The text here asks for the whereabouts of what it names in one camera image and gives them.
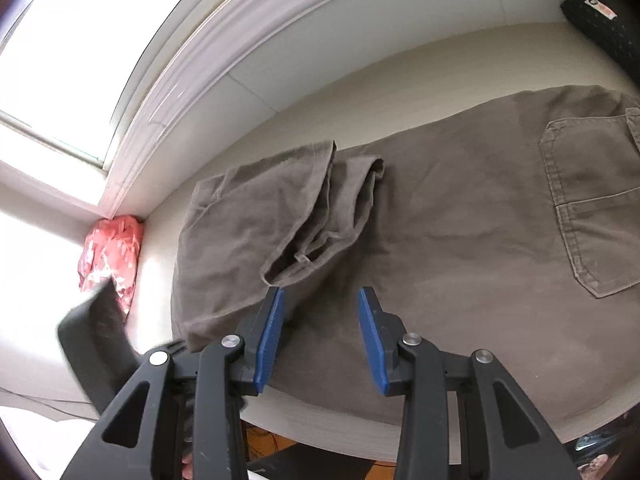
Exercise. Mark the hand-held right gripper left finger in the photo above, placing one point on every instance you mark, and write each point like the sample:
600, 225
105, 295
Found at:
270, 340

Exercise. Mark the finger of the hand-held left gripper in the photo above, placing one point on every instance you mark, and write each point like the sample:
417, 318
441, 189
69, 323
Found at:
95, 340

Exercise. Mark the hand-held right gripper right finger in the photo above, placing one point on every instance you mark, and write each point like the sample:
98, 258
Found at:
372, 340

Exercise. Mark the brown pants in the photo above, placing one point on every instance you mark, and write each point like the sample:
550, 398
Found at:
450, 240

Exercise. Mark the red floral cloth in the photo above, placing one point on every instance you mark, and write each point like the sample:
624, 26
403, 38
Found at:
112, 252

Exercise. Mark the dark sneaker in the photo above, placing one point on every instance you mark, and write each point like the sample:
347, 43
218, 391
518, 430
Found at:
597, 442

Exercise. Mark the white framed window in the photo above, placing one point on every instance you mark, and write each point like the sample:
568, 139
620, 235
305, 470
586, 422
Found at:
100, 60

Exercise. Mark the black folded garment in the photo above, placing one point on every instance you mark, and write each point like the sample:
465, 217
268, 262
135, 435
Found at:
607, 25

